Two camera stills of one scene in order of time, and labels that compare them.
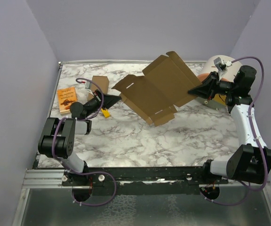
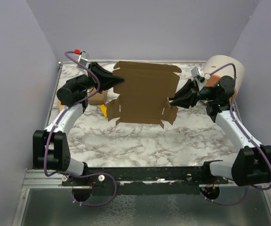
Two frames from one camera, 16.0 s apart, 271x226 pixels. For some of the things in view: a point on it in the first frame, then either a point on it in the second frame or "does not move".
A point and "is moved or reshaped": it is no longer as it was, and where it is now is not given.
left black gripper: [109, 100] -> [107, 79]
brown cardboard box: [166, 83] is moved or reshaped
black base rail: [141, 180] does not move
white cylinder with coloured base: [210, 67] does not move
